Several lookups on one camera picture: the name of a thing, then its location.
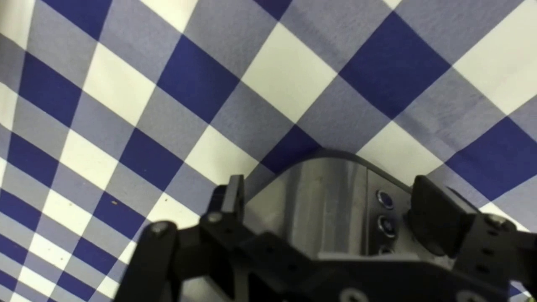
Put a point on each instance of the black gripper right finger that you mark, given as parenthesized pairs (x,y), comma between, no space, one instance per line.
(441,215)

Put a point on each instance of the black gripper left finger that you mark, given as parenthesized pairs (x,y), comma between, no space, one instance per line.
(233,195)

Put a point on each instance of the silver two-slot toaster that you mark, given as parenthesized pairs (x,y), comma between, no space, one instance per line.
(324,206)

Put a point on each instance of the blue white checkered tablecloth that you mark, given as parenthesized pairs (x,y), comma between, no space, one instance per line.
(223,84)

